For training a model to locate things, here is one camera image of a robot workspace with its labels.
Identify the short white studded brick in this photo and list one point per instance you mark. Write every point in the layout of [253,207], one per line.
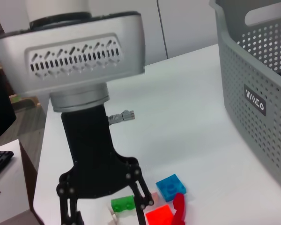
[113,215]

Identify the tan wooden chair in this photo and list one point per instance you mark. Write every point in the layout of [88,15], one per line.
[30,103]

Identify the black computer monitor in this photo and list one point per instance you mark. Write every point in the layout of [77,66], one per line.
[0,105]

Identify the dark red arch brick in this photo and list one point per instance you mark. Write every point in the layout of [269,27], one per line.
[179,208]

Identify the blue square brick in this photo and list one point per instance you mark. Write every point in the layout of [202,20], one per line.
[171,187]

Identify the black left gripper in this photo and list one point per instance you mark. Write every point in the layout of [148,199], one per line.
[91,152]

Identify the black computer keyboard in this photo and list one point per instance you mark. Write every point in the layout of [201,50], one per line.
[0,164]

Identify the white desk with brown side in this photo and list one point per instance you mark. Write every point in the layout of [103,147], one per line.
[9,199]

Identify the long white brick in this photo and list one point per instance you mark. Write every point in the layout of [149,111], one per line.
[155,197]

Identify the red slope brick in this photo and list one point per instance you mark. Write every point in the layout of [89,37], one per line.
[159,215]

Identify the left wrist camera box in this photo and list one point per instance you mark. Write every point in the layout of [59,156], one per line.
[72,58]

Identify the grey perforated storage bin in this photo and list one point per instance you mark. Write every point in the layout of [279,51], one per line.
[248,105]

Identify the green stepped brick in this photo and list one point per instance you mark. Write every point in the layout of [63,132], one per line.
[123,204]

